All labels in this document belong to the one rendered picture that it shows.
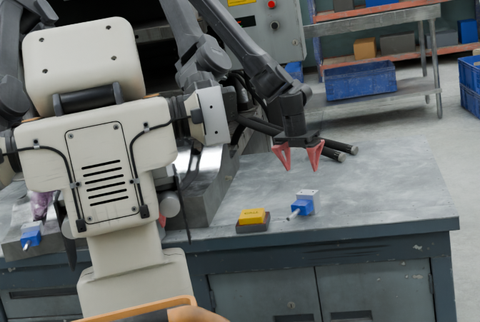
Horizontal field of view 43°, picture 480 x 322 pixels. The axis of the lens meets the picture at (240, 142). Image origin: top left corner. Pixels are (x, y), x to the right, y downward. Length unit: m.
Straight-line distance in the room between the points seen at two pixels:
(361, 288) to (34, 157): 0.93
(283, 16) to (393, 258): 1.09
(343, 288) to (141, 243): 0.65
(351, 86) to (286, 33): 3.03
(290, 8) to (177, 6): 0.98
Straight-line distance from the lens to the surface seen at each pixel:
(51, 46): 1.20
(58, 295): 1.90
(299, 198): 1.62
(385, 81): 5.38
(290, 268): 1.66
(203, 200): 1.62
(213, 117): 1.18
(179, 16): 1.40
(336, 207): 1.64
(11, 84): 1.36
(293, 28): 2.35
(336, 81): 5.34
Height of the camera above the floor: 1.42
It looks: 15 degrees down
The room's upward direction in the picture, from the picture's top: 10 degrees counter-clockwise
